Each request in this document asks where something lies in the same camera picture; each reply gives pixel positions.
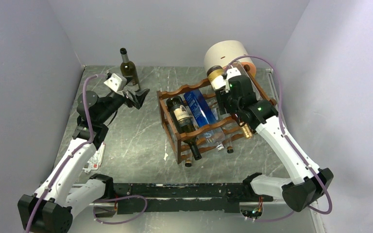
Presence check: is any rose wine bottle gold cap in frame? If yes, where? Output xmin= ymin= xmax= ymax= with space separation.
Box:
xmin=207 ymin=65 xmax=253 ymax=138

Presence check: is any green wine bottle silver cap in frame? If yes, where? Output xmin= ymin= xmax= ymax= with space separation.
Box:
xmin=120 ymin=48 xmax=141 ymax=90

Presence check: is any clear glass bottle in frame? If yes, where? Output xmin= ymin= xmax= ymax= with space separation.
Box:
xmin=227 ymin=61 xmax=263 ymax=100

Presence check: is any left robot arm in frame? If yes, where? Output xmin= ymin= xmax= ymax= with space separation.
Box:
xmin=17 ymin=88 xmax=150 ymax=233

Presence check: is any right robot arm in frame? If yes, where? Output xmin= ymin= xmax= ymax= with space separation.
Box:
xmin=216 ymin=75 xmax=334 ymax=212

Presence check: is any blue glass bottle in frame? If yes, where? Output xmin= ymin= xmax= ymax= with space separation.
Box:
xmin=184 ymin=89 xmax=212 ymax=146

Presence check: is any clear bottle lower rack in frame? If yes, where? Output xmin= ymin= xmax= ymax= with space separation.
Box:
xmin=208 ymin=103 xmax=234 ymax=154

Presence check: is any wooden wine rack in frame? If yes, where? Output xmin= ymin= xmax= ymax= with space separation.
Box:
xmin=156 ymin=78 xmax=269 ymax=165

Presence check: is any dark wine bottle white label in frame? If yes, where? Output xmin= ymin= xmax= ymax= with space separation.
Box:
xmin=166 ymin=96 xmax=202 ymax=160

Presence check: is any white orange cylinder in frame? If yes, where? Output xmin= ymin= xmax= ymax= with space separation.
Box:
xmin=203 ymin=40 xmax=248 ymax=76

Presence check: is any white printed card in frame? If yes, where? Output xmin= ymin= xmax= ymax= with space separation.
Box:
xmin=82 ymin=142 xmax=106 ymax=173

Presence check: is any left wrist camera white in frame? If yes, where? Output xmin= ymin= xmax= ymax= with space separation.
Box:
xmin=103 ymin=72 xmax=127 ymax=94

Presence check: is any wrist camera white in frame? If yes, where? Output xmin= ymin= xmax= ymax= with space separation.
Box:
xmin=221 ymin=68 xmax=241 ymax=93
xmin=103 ymin=72 xmax=127 ymax=94

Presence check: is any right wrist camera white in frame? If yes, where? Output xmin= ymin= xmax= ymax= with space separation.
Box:
xmin=221 ymin=68 xmax=241 ymax=93

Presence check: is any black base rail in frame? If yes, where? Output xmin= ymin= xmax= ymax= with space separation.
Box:
xmin=82 ymin=183 xmax=274 ymax=216

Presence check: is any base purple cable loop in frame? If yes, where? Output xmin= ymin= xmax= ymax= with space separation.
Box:
xmin=90 ymin=194 xmax=149 ymax=225

